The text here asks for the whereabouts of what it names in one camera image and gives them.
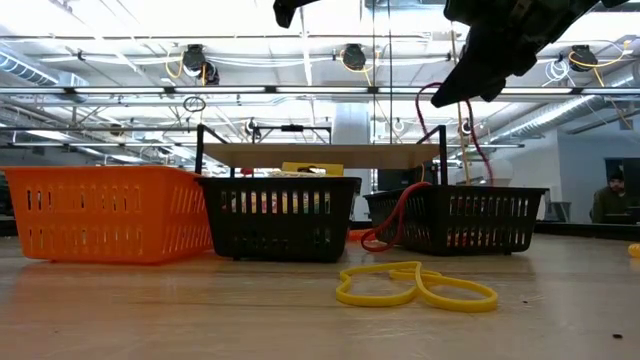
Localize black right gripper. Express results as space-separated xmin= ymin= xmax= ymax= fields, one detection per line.
xmin=429 ymin=0 xmax=629 ymax=109

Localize red rubber band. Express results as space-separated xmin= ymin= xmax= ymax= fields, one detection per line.
xmin=413 ymin=81 xmax=496 ymax=187
xmin=359 ymin=181 xmax=432 ymax=253

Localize black plastic basket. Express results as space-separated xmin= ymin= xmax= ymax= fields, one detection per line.
xmin=363 ymin=184 xmax=550 ymax=257
xmin=195 ymin=176 xmax=362 ymax=263

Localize yellow rubber band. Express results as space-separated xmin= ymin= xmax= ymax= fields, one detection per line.
xmin=335 ymin=260 xmax=500 ymax=314

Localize orange plastic basket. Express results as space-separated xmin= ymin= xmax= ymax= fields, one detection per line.
xmin=0 ymin=165 xmax=215 ymax=265

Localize long ceiling light bar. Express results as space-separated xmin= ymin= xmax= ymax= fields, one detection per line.
xmin=0 ymin=85 xmax=634 ymax=97

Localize wooden shelf riser black legs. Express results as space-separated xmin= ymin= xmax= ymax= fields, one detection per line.
xmin=194 ymin=124 xmax=448 ymax=186

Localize person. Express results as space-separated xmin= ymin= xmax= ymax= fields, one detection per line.
xmin=591 ymin=168 xmax=637 ymax=225

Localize black ceiling cable reel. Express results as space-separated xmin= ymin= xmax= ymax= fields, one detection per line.
xmin=569 ymin=44 xmax=600 ymax=74
xmin=180 ymin=43 xmax=221 ymax=87
xmin=340 ymin=43 xmax=369 ymax=72

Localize yellow hanging cable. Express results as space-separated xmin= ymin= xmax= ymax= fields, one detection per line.
xmin=449 ymin=27 xmax=472 ymax=186

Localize hanging black wire ring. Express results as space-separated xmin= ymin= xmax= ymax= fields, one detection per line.
xmin=182 ymin=95 xmax=207 ymax=114

